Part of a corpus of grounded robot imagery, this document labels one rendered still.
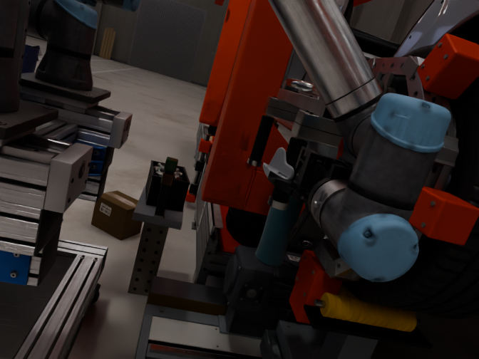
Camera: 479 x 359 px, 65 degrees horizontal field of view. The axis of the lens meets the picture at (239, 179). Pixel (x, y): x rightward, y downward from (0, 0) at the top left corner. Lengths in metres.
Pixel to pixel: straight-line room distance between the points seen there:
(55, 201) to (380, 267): 0.51
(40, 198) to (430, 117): 0.58
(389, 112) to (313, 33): 0.16
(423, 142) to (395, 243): 0.10
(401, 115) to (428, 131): 0.03
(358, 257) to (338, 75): 0.24
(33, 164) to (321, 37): 0.48
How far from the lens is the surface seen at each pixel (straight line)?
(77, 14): 1.16
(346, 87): 0.52
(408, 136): 0.41
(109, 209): 2.10
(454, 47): 0.82
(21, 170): 0.69
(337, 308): 0.99
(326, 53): 0.52
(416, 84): 0.86
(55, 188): 0.68
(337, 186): 0.50
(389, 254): 0.41
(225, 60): 3.22
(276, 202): 0.77
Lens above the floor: 0.98
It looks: 15 degrees down
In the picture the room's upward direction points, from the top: 17 degrees clockwise
